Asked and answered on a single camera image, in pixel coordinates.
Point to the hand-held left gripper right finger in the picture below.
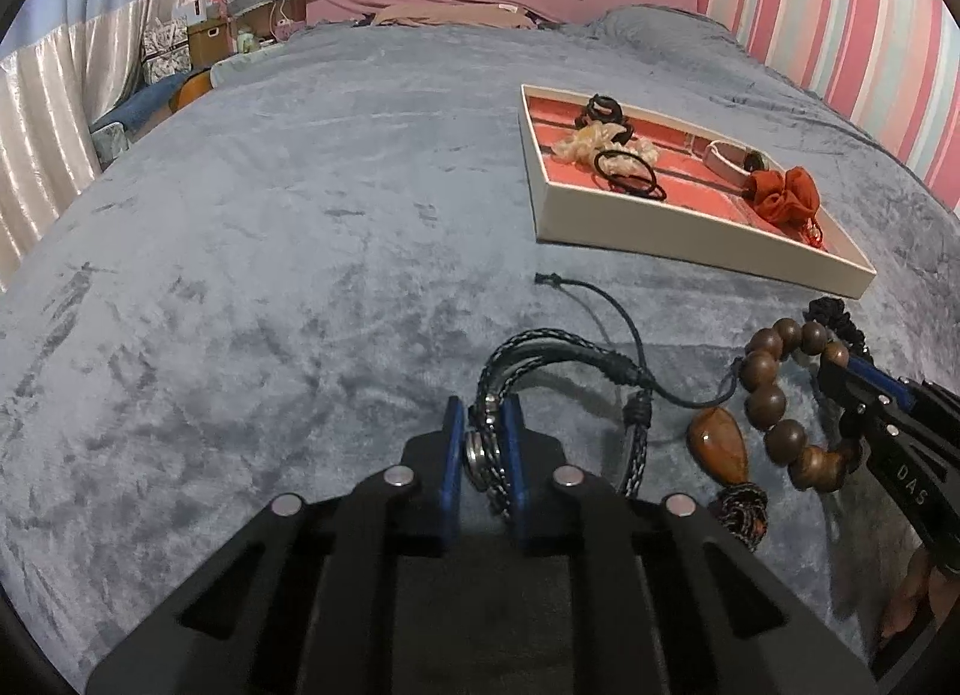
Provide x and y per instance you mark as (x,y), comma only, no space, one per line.
(514,462)

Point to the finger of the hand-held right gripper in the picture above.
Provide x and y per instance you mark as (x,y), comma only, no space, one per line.
(855,402)
(881,378)

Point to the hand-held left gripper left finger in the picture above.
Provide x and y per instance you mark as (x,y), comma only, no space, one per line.
(450,462)

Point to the black scrunchie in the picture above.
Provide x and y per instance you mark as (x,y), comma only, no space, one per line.
(600,111)
(844,324)

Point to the orange scrunchie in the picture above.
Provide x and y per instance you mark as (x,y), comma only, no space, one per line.
(784,196)

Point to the beige jewelry tray red lining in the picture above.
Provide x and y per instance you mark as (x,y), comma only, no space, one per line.
(600,215)

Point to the cream scrunchie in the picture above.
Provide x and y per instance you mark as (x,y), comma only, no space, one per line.
(592,143)

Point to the person's right hand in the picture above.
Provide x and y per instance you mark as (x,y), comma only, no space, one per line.
(911,601)

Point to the grey plush blanket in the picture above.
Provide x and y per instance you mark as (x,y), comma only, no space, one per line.
(262,290)

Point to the pink pillow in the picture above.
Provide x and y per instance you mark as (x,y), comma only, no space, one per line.
(450,14)

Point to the blue folded cloth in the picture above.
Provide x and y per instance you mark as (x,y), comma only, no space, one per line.
(139,106)

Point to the patterned storage box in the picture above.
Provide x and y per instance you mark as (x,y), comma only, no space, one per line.
(163,50)

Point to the blue and white curtain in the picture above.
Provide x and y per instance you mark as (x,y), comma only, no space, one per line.
(52,102)

